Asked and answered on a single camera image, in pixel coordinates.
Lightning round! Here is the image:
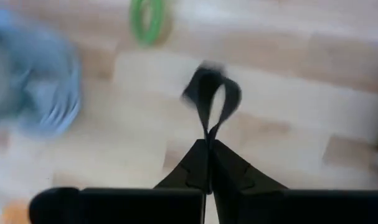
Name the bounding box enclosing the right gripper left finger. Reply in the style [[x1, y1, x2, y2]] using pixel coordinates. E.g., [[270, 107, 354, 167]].
[[153, 139, 212, 195]]

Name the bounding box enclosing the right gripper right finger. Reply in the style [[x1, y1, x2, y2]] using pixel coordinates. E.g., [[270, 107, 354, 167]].
[[210, 139, 288, 224]]

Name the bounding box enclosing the black loop strap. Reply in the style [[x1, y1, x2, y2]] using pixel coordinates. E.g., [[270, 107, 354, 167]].
[[181, 60, 242, 142]]

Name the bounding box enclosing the green coil wristband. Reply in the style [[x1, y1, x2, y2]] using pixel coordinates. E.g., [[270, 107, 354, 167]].
[[129, 0, 174, 47]]

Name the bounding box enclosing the white desk lamp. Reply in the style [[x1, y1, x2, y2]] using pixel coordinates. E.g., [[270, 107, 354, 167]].
[[0, 7, 71, 125]]

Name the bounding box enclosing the white bundled lamp cable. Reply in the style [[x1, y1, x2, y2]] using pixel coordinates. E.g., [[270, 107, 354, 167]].
[[20, 62, 82, 138]]

